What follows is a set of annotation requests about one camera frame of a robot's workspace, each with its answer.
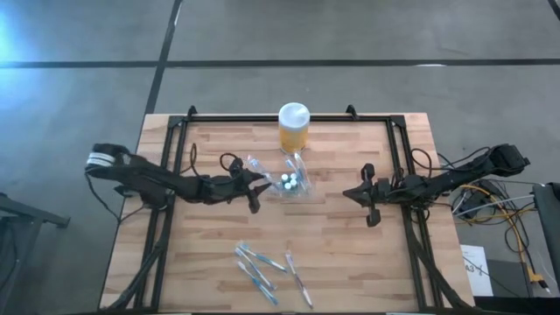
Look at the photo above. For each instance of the black equipment case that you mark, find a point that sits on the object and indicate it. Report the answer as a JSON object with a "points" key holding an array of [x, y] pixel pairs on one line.
{"points": [[549, 227]]}

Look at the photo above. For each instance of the black aluminium table frame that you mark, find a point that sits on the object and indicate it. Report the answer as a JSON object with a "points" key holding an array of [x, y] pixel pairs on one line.
{"points": [[219, 118]]}

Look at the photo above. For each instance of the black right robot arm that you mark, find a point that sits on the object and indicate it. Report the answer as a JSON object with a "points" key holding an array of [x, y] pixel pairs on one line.
{"points": [[459, 175]]}

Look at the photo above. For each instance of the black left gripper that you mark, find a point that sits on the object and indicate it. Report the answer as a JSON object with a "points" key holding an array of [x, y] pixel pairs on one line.
{"points": [[232, 188]]}

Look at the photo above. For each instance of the purple white toothbrush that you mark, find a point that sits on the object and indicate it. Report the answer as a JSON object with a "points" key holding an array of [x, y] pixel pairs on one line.
{"points": [[299, 159]]}

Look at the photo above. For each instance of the clear acrylic organizer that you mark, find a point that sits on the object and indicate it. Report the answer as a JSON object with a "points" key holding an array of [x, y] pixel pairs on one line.
{"points": [[273, 189]]}

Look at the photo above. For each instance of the black equipment stand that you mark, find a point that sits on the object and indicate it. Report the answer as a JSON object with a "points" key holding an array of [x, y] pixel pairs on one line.
{"points": [[35, 213]]}

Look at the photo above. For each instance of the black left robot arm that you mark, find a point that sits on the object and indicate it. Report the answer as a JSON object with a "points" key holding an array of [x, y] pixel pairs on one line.
{"points": [[149, 179]]}

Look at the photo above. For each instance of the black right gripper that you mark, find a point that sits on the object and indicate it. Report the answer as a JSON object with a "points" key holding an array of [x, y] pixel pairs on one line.
{"points": [[378, 192]]}

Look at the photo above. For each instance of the black power adapter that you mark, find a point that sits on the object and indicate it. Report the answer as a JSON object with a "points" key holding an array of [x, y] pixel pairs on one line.
{"points": [[470, 203]]}

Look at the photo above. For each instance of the white paper sheet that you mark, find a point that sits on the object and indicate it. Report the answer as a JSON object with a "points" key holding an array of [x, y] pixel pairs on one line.
{"points": [[477, 271]]}

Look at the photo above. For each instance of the yellow cup with white lid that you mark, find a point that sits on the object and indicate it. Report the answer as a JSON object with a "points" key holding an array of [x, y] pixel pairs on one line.
{"points": [[294, 131]]}

